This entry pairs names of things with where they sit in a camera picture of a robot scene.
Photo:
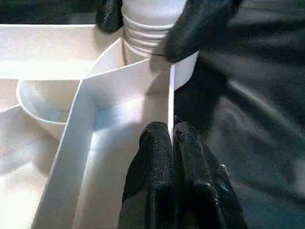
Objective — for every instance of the black plastic mat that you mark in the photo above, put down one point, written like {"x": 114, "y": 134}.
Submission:
{"x": 257, "y": 143}

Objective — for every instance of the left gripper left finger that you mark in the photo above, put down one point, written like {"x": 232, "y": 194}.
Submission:
{"x": 150, "y": 181}

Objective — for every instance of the white plastic table leg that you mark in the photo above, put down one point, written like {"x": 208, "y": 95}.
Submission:
{"x": 152, "y": 21}

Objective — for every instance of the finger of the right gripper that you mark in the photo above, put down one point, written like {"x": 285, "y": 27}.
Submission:
{"x": 109, "y": 14}
{"x": 200, "y": 26}

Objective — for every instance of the white plastic table top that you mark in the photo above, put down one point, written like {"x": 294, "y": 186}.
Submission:
{"x": 71, "y": 143}

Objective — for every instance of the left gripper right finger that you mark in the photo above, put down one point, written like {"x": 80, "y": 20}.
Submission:
{"x": 205, "y": 191}

